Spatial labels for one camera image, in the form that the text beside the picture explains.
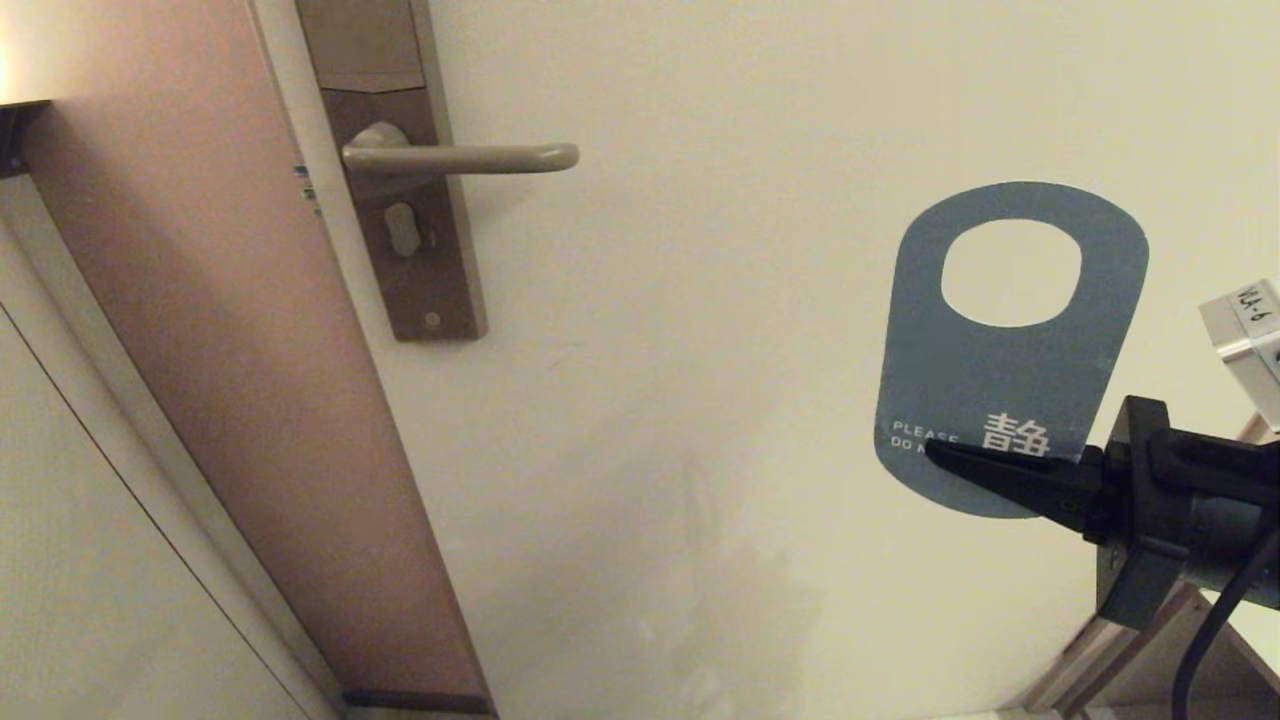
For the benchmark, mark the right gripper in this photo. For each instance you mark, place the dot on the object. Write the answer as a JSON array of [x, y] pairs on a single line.
[[1135, 500]]

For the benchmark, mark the wooden frame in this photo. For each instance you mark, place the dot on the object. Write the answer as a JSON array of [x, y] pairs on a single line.
[[1130, 670]]

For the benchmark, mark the pale door frame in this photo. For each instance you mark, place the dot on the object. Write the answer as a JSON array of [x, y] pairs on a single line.
[[70, 450]]

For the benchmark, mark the bronze metal lock plate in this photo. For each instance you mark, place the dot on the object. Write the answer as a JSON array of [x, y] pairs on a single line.
[[440, 270]]

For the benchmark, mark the metal thumb turn knob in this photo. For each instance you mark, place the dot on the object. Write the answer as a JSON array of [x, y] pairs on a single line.
[[403, 230]]

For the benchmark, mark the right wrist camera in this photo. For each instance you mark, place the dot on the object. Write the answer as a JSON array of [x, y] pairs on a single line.
[[1245, 345]]

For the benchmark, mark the white door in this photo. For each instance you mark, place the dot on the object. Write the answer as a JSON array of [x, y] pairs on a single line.
[[700, 400]]

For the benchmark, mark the blue door hanger sign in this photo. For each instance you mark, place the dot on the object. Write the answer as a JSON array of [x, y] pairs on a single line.
[[960, 380]]

